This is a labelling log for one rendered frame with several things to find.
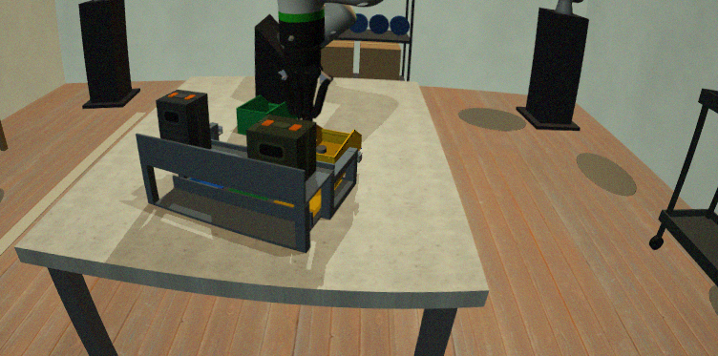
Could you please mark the green bin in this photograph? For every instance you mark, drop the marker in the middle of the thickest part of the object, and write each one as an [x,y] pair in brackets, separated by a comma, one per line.
[250,112]

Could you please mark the yellow bin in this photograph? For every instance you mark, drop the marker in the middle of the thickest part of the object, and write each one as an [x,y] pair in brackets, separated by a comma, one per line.
[334,140]

